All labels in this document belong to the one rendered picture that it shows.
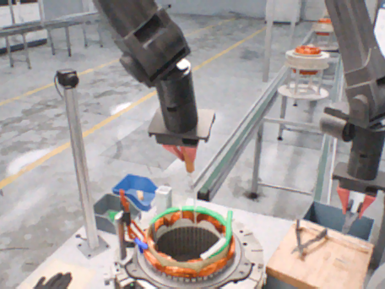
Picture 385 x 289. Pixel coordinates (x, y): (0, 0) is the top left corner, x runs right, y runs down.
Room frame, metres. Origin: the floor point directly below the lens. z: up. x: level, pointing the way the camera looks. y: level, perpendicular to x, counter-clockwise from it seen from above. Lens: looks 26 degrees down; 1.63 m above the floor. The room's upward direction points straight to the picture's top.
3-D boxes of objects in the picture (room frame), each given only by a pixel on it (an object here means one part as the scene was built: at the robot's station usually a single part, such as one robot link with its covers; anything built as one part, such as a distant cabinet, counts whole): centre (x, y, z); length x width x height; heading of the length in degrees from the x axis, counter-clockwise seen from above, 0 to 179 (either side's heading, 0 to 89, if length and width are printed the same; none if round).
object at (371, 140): (0.61, -0.33, 1.36); 0.07 x 0.06 x 0.07; 30
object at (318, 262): (0.61, -0.29, 1.05); 0.20 x 0.19 x 0.02; 147
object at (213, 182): (5.29, -1.93, 0.40); 8.83 x 0.62 x 0.79; 158
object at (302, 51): (2.71, -0.87, 1.05); 0.22 x 0.22 x 0.20
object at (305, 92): (2.71, -0.87, 0.94); 0.39 x 0.39 x 0.30
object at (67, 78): (0.95, 0.33, 1.37); 0.06 x 0.04 x 0.04; 43
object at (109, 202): (1.09, 0.29, 0.82); 0.16 x 0.14 x 0.07; 67
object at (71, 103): (0.95, 0.34, 1.07); 0.03 x 0.03 x 0.57; 43
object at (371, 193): (0.60, -0.34, 1.22); 0.07 x 0.07 x 0.09; 58
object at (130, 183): (1.24, 0.23, 0.82); 0.16 x 0.14 x 0.07; 69
